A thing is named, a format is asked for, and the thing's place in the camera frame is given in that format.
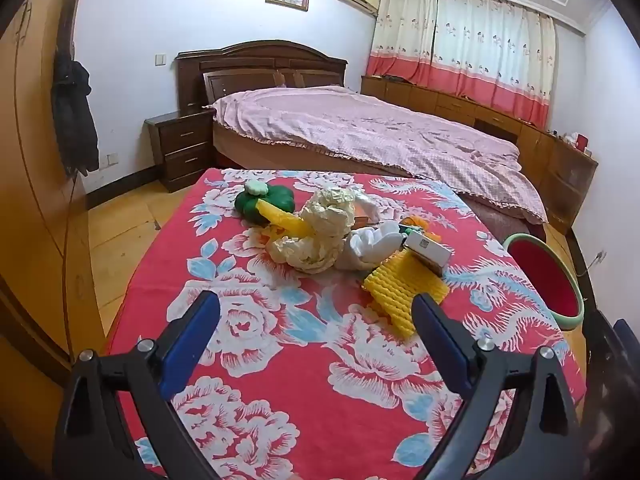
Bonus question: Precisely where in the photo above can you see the yellow foam sleeve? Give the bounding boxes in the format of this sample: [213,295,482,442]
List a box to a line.
[256,199,306,241]

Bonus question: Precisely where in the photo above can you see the wall socket with plug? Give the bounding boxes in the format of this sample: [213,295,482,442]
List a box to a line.
[580,249,607,277]

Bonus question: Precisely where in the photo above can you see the white blue carton box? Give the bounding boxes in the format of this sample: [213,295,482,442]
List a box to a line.
[402,232,453,277]

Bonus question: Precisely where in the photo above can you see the red bin with green rim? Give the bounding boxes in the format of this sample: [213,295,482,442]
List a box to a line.
[502,232,586,331]

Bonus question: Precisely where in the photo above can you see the floral white pink curtain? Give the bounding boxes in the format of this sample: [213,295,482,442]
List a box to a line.
[366,0,557,128]

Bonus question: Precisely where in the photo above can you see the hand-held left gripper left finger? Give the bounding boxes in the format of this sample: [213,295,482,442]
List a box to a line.
[52,290,223,480]

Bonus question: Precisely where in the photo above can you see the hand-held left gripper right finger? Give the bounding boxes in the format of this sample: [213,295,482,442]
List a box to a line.
[411,292,596,480]

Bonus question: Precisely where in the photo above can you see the cream plastic bag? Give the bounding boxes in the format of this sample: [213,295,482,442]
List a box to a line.
[265,187,357,275]

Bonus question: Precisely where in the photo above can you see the dark wooden nightstand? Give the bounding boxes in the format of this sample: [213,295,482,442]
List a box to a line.
[145,109,217,193]

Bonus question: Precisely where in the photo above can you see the orange net bag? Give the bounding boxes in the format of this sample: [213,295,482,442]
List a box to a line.
[400,216,438,241]

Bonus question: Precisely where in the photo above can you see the crumpled white plastic bag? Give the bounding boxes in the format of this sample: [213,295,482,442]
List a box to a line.
[352,187,382,221]

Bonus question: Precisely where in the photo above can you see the hanging black jacket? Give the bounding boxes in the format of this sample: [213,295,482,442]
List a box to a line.
[51,42,100,177]

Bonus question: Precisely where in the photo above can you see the mauve mattress cover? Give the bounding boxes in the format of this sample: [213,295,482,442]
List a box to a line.
[212,120,546,243]

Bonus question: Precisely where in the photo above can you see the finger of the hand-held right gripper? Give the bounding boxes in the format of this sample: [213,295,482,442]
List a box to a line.
[613,317,640,376]
[582,307,618,401]

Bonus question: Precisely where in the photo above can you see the red floral tablecloth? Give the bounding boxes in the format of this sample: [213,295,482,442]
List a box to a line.
[102,167,588,480]

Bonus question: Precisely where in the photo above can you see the light wooden wardrobe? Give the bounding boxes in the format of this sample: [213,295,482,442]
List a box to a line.
[0,0,108,411]

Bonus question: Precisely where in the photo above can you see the bed with pink cover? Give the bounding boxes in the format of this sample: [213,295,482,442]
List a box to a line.
[207,86,548,223]

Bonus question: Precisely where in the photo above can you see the dark wooden bed headboard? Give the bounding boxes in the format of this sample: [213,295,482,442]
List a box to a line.
[176,40,348,113]

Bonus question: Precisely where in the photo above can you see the light wooden cabinet row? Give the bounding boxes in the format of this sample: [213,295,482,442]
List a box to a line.
[361,75,599,236]

